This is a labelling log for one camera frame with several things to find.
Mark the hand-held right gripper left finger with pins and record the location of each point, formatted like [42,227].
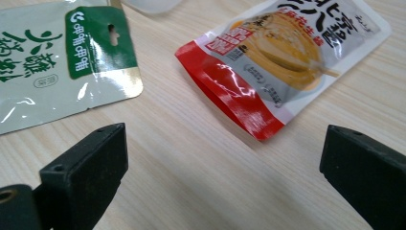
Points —
[83,172]

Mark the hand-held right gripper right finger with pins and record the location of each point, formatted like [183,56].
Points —
[367,172]

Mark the green and white snack packet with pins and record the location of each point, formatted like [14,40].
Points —
[48,96]

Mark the red and white sauce pouch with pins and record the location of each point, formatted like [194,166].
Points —
[255,73]

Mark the clear plastic container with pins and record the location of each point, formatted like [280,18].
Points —
[150,4]

